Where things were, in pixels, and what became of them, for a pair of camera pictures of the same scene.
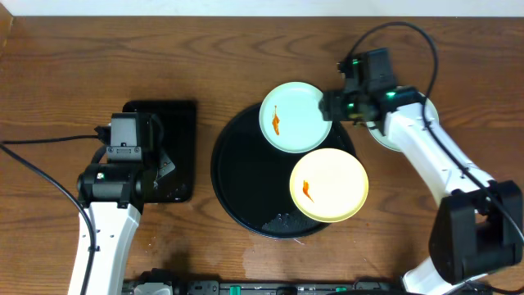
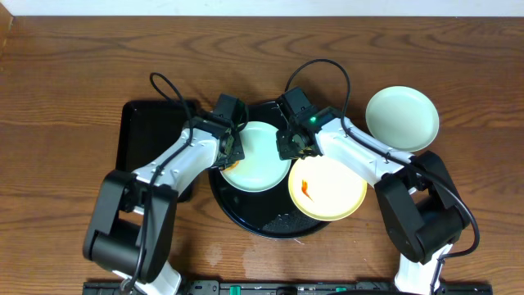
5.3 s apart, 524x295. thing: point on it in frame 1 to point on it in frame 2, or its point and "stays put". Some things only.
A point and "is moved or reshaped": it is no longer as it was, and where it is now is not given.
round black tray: [252, 177] stays put
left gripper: [162, 169] to [233, 152]
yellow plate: [329, 185] stays put
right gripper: [335, 110] to [285, 152]
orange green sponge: [164, 166] is moved or reshaped
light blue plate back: [291, 120] is moved or reshaped
